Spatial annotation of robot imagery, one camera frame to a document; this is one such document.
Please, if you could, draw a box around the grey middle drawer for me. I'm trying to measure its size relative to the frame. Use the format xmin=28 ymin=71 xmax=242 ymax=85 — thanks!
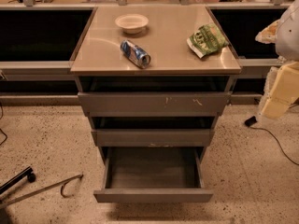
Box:
xmin=92 ymin=116 xmax=217 ymax=147

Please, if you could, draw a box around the grey drawer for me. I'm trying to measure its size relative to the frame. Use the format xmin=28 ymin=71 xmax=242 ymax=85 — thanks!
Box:
xmin=94 ymin=147 xmax=213 ymax=203
xmin=92 ymin=116 xmax=217 ymax=147
xmin=74 ymin=76 xmax=235 ymax=118

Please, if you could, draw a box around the black power adapter with cable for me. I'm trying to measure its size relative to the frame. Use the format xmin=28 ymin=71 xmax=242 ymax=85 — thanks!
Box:
xmin=244 ymin=116 xmax=299 ymax=166

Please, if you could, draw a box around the grey bottom drawer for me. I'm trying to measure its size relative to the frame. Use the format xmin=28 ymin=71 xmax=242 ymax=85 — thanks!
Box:
xmin=94 ymin=147 xmax=213 ymax=203

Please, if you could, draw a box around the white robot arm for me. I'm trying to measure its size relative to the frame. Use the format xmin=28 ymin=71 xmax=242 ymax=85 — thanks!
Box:
xmin=255 ymin=0 xmax=299 ymax=119

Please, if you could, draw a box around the grey top drawer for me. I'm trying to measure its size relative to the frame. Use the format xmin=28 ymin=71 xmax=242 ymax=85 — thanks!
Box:
xmin=74 ymin=76 xmax=235 ymax=118

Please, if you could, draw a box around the white bowl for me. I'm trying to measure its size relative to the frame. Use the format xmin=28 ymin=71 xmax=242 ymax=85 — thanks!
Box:
xmin=115 ymin=14 xmax=149 ymax=35

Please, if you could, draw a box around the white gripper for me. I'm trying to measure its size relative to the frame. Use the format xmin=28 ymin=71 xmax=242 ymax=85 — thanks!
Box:
xmin=257 ymin=57 xmax=299 ymax=120

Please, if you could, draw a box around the metal rod with hook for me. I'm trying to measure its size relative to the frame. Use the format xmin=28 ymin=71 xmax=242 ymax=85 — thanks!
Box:
xmin=0 ymin=174 xmax=84 ymax=209

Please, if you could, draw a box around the grey drawer cabinet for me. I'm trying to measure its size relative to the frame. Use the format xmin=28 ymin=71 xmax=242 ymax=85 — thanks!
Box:
xmin=71 ymin=6 xmax=241 ymax=157

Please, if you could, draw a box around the black chair leg with caster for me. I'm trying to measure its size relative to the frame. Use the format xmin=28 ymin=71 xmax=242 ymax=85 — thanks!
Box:
xmin=0 ymin=167 xmax=36 ymax=194

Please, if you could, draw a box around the blue silver soda can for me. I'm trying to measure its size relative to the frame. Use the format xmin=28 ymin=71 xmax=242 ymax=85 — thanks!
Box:
xmin=121 ymin=40 xmax=151 ymax=69

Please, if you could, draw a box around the green chip bag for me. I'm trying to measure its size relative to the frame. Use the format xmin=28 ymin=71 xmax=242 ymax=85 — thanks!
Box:
xmin=187 ymin=23 xmax=228 ymax=58

